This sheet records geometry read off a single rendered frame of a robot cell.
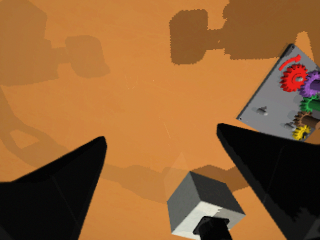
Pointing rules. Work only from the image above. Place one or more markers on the dark brown gear with tall hub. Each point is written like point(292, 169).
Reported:
point(304, 118)

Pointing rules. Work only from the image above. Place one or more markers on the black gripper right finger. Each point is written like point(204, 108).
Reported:
point(283, 173)

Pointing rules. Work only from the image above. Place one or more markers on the red gear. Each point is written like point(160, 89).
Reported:
point(288, 81)

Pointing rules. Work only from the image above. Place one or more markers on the purple gear with tall hub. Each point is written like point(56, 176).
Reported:
point(311, 85)

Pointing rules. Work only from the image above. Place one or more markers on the yellow gear with black stripe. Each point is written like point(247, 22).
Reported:
point(297, 134)

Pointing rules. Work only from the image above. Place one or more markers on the green gear with tall cylindrical handle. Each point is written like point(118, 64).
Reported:
point(310, 103)

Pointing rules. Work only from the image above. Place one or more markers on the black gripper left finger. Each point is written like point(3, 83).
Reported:
point(51, 202)

